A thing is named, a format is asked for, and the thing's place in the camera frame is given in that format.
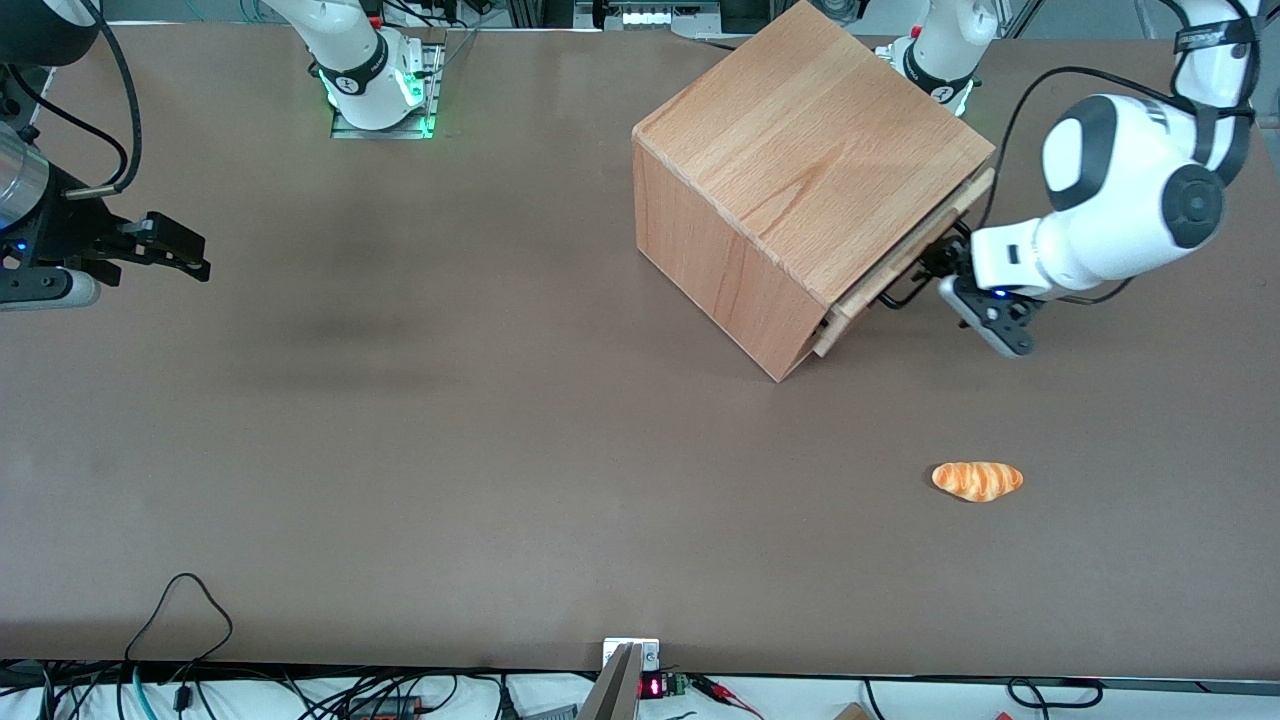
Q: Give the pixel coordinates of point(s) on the red digit display module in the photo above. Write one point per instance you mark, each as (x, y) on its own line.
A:
(655, 686)

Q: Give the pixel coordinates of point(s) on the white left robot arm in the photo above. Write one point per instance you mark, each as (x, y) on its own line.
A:
(1120, 190)

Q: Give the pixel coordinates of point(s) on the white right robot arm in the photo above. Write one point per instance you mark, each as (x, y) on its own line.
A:
(362, 72)

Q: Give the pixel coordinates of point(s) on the red alligator clip lead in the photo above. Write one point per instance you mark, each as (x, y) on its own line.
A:
(722, 692)

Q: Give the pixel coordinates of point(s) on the grey slanted bar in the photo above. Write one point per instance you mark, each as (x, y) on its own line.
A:
(612, 690)

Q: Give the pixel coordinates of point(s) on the orange striped bread roll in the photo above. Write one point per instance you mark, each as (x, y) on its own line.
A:
(978, 481)

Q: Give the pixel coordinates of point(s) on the silver metal bracket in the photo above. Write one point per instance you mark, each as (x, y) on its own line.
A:
(650, 652)

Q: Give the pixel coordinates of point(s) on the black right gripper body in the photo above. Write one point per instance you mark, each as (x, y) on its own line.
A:
(72, 228)

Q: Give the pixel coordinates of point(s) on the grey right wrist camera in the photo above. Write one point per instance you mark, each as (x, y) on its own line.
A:
(45, 290)

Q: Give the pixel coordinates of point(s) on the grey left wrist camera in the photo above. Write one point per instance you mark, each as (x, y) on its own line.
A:
(992, 318)

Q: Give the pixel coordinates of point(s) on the wooden drawer cabinet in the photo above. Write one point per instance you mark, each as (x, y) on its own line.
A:
(800, 150)

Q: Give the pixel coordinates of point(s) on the wooden drawer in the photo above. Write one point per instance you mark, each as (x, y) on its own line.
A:
(870, 295)

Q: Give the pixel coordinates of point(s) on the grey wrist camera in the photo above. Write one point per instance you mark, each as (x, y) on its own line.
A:
(992, 318)
(45, 290)

